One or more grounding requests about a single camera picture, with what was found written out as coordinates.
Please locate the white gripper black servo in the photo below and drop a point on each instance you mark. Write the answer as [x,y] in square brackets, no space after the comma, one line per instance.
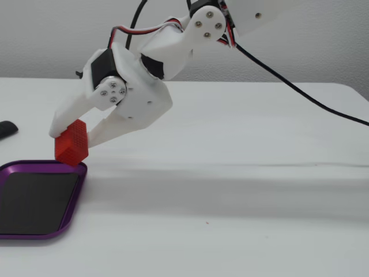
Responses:
[144,99]

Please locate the red textured cube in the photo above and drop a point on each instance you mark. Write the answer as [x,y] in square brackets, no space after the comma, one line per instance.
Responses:
[72,144]

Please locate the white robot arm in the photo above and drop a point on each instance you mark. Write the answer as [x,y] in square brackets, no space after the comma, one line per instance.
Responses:
[178,49]

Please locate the purple metal tray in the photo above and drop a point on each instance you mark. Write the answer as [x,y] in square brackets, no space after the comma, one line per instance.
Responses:
[82,179]

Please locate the black rounded object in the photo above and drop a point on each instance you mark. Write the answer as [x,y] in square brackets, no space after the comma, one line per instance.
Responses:
[7,128]

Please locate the black tray mat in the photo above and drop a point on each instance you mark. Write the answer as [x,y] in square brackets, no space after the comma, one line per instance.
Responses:
[37,202]

